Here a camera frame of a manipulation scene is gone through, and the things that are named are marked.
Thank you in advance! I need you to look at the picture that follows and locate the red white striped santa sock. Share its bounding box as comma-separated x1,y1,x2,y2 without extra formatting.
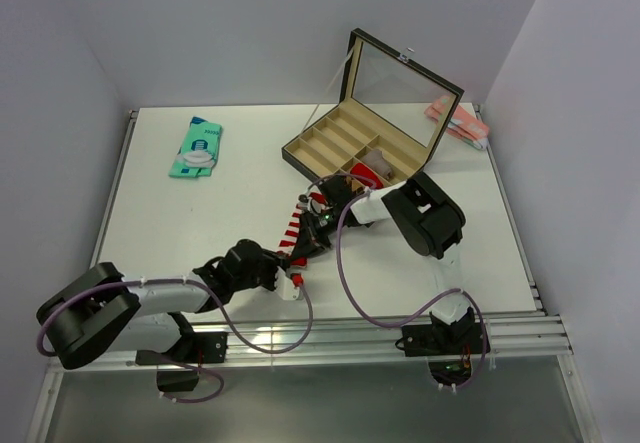
278,190,326,269

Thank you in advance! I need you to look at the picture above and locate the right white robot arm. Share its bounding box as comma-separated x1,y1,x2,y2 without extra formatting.
290,173,481,353

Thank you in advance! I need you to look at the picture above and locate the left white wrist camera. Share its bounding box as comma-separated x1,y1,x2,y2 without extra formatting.
275,270,304,301

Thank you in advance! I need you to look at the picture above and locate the grey rolled sock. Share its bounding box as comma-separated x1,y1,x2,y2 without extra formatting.
360,149,400,181

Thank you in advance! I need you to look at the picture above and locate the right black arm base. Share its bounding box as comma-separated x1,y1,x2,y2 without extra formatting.
394,318,491,390

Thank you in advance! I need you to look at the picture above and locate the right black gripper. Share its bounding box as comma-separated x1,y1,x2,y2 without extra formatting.
292,206,344,263

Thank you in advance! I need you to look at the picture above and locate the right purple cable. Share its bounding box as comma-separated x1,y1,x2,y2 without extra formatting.
304,172,489,394

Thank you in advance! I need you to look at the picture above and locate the black compartment box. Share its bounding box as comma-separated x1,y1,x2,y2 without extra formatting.
281,28,464,186

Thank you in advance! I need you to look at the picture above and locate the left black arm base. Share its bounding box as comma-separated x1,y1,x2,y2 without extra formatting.
135,313,228,404

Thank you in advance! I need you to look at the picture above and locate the teal green sock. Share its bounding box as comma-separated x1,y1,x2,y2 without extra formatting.
168,117,223,178

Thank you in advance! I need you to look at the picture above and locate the pink sock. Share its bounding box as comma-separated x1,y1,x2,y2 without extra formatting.
424,96,489,151

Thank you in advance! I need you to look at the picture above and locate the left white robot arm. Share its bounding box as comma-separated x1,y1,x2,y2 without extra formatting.
36,239,290,370

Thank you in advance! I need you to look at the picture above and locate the red rolled sock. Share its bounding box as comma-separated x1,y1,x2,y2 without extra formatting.
349,163,383,189

